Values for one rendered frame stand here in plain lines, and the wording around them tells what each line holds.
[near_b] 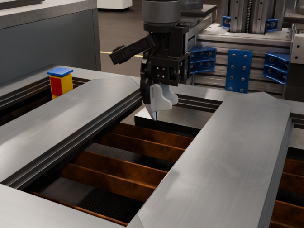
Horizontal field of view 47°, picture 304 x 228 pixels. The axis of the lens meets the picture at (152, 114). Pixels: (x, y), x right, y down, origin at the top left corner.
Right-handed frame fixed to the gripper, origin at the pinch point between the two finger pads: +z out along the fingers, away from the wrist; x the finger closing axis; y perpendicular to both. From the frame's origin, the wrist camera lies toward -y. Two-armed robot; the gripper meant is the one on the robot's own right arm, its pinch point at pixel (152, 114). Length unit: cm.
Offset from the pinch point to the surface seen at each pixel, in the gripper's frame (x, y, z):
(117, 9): 675, -408, 83
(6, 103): 4, -50, 8
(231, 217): -19.0, 22.8, 5.8
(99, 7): 665, -451, 79
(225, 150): 1.0, 16.6, 5.8
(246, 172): -5.1, 22.4, 5.8
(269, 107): 29.0, 21.7, 5.7
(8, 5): 33, -73, -15
